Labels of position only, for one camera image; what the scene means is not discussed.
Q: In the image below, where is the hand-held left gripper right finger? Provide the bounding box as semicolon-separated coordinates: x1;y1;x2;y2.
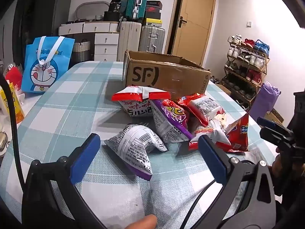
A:
190;135;277;229

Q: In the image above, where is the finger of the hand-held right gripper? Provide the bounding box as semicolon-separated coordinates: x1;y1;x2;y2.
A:
259;126;296;149
257;116;294;135

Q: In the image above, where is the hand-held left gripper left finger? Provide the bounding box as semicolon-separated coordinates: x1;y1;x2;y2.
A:
22;133;108;229

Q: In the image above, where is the red blue snack packet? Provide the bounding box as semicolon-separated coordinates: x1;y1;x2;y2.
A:
224;113;250;153

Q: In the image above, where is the silver purple snack packet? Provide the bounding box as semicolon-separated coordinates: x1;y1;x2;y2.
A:
103;123;168;181

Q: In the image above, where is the red snack packet black label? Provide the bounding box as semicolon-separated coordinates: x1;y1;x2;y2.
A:
177;93;225;127

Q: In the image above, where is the purple yellow snack packet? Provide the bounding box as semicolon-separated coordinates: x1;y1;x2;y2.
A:
152;98;193;144

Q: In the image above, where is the large red white snack packet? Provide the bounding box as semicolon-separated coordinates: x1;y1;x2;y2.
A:
112;85;171;118

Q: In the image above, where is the brown cardboard box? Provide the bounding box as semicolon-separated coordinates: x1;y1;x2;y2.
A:
122;50;212;101

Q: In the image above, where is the person's right hand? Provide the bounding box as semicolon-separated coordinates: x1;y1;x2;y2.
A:
270;146;290;196

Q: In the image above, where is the person's left hand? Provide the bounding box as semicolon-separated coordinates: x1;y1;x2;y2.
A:
124;214;158;229

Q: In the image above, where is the printed cardboard box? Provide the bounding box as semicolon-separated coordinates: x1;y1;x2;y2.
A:
263;108;286;126

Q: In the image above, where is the purple gift bag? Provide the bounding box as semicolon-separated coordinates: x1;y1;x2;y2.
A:
248;81;282;123

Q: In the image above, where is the wooden shoe rack with shoes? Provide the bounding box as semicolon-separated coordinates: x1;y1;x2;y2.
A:
223;35;270;109

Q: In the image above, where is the small plain cardboard box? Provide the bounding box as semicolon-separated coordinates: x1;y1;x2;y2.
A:
215;83;232;96

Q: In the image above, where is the blue cartoon tote bag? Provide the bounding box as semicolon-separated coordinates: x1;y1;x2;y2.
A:
21;36;75;93

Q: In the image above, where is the wicker basket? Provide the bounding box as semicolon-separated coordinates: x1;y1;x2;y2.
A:
72;39;92;62

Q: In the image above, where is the red plush toy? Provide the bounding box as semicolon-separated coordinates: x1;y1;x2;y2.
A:
5;63;23;89

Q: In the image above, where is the white drawer dresser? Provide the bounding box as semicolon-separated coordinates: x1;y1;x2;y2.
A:
59;21;120;62

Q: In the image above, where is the wooden door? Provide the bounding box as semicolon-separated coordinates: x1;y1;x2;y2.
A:
171;0;218;65

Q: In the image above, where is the white suitcase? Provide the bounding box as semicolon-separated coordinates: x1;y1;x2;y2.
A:
117;20;143;62

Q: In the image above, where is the silver suitcase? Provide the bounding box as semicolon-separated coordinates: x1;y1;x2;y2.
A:
139;25;166;54

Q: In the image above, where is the yellow black shoe box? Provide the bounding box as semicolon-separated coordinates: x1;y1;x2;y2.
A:
142;18;163;27

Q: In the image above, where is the black bag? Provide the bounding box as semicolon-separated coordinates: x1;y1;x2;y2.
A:
104;0;122;22

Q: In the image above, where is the dark tall cabinet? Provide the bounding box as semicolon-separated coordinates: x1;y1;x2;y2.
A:
12;0;73;64

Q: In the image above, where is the black shoe box red logo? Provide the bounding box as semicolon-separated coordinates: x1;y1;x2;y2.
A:
145;7;161;19

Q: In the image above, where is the teal suitcase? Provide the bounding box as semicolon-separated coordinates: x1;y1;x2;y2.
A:
125;0;150;21

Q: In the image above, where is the thin black cable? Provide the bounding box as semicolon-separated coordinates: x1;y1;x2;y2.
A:
181;184;216;229

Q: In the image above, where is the thick black cable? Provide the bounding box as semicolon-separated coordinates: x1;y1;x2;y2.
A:
0;75;26;189

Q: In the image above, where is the white arched frame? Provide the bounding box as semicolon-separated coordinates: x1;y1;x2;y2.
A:
75;1;110;21

